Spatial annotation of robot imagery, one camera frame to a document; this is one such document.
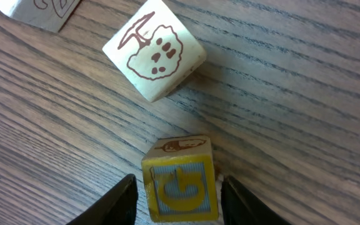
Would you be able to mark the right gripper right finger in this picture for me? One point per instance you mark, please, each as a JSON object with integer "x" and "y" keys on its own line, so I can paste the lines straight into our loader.
{"x": 241, "y": 207}

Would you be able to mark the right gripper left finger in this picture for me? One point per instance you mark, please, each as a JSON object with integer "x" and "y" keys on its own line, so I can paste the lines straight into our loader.
{"x": 117, "y": 207}

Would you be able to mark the yellow plain wooden block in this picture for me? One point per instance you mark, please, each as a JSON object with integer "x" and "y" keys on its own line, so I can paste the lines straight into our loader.
{"x": 179, "y": 180}

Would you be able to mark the white block blue H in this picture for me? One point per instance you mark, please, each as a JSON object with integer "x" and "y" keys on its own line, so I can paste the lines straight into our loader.
{"x": 154, "y": 50}

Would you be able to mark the white block blue side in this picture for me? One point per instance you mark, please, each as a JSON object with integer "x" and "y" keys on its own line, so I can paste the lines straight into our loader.
{"x": 48, "y": 15}

